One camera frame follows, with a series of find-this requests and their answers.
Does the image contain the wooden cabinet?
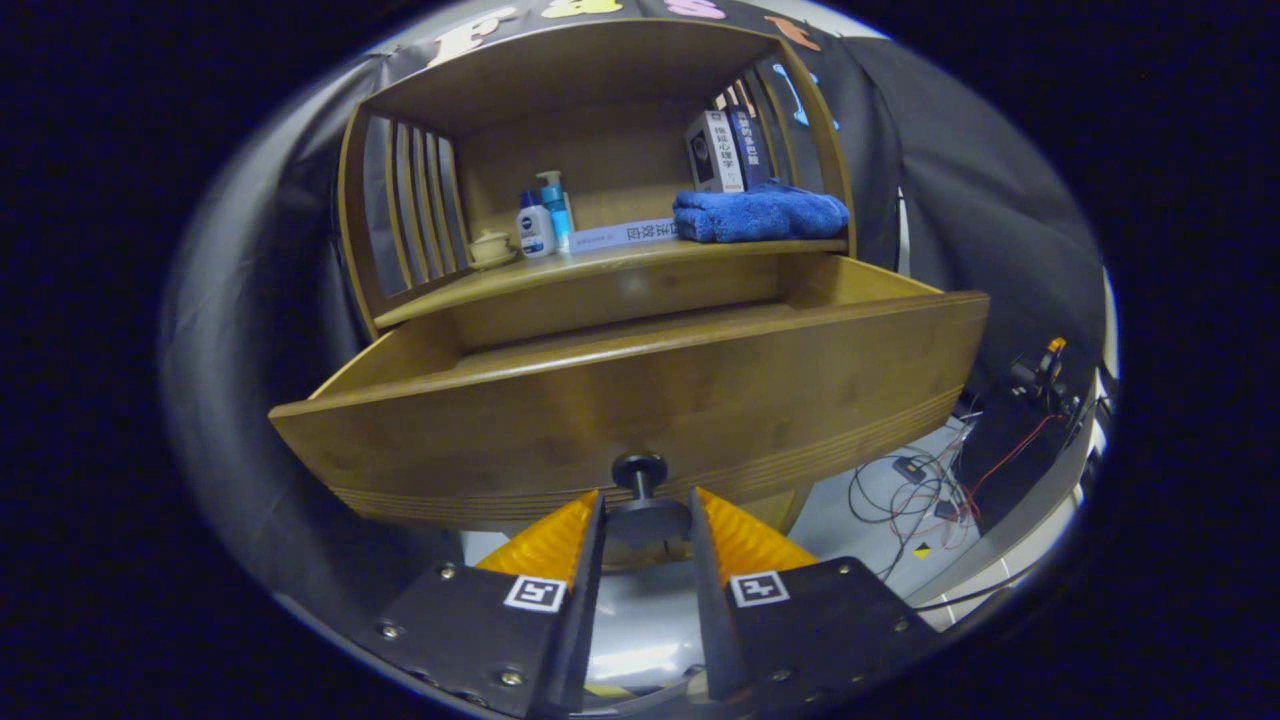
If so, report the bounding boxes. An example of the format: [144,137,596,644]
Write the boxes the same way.
[335,18,861,571]

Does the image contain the white bottle with blue cap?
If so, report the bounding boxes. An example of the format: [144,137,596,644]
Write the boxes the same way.
[515,190,557,259]

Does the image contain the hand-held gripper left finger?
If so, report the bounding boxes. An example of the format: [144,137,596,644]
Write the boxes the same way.
[350,488,608,720]

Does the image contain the beige lidded teacup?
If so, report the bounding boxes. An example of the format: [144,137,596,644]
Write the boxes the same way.
[467,230,518,271]

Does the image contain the wooden drawer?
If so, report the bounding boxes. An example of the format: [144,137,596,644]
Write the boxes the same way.
[268,252,991,531]

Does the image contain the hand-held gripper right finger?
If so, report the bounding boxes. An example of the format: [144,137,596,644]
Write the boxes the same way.
[686,486,946,720]

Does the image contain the blue pump bottle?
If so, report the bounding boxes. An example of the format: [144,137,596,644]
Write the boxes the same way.
[536,170,574,251]

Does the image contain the tangled floor cables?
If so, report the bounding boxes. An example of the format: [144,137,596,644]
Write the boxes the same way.
[848,415,986,581]

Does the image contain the black device with orange tip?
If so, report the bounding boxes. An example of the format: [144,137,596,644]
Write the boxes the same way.
[1010,337,1081,416]

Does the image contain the wooden countertop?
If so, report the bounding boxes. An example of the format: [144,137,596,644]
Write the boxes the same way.
[372,235,851,329]

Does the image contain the pale grey book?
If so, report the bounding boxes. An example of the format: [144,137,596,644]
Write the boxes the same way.
[570,217,679,253]

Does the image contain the dark blue book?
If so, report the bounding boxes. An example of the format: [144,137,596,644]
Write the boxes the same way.
[725,105,773,189]

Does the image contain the blue towel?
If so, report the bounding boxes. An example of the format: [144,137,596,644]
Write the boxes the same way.
[672,178,851,244]

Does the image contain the black backdrop cloth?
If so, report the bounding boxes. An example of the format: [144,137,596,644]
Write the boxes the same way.
[160,0,1111,601]

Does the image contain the white and grey book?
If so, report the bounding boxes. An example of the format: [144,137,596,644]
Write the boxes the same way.
[685,110,746,194]

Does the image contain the black drawer knob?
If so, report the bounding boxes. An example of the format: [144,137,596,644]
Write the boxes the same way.
[607,452,693,549]

